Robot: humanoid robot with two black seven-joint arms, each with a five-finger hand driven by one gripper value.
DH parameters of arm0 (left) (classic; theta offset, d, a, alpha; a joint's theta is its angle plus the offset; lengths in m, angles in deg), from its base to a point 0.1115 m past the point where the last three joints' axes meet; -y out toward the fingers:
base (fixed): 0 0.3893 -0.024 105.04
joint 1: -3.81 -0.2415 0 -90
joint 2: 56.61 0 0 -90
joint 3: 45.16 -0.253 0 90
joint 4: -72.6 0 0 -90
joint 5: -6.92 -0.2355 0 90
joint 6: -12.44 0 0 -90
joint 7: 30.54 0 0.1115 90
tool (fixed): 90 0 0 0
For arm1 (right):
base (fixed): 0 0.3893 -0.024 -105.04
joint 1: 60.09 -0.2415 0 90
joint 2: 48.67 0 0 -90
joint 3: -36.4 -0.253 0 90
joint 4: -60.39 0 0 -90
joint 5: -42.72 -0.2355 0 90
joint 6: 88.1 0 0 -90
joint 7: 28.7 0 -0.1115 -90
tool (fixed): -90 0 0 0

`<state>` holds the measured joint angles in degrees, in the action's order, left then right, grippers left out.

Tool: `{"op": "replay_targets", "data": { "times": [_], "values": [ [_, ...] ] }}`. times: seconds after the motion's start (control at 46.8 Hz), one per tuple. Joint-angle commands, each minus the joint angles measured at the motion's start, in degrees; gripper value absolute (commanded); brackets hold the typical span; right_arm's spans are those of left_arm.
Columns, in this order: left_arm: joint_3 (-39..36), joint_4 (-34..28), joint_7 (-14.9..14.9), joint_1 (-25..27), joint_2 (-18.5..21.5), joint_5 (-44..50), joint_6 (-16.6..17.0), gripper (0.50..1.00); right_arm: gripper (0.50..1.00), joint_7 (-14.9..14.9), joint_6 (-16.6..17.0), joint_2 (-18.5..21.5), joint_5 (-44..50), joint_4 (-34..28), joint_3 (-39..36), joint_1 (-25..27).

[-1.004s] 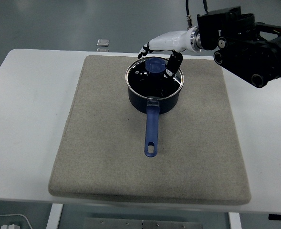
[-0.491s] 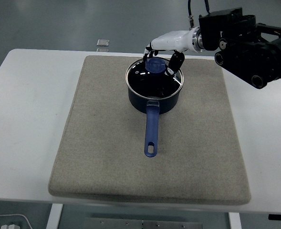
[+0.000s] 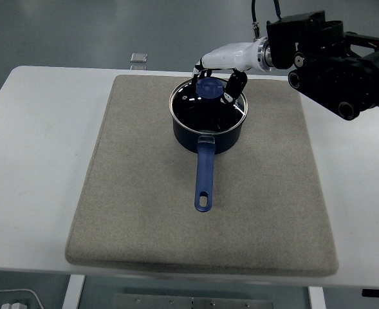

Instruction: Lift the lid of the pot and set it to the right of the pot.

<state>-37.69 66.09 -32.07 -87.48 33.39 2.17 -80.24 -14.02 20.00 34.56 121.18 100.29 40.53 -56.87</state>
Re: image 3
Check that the dark blue saucepan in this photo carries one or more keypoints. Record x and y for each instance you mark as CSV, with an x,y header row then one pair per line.
x,y
205,167

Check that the beige fabric mat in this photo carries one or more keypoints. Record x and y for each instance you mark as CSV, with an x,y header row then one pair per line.
x,y
163,225

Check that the white table leg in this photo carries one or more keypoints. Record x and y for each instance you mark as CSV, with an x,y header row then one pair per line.
x,y
73,293
316,299

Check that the glass lid with blue knob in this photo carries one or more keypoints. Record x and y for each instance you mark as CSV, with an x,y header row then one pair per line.
x,y
195,106

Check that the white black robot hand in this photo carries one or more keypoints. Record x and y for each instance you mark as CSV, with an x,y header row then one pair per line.
x,y
231,56

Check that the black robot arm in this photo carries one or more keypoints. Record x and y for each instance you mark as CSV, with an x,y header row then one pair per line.
x,y
330,74

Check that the metal floor plate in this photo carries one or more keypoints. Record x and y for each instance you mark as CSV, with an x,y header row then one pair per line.
x,y
139,57

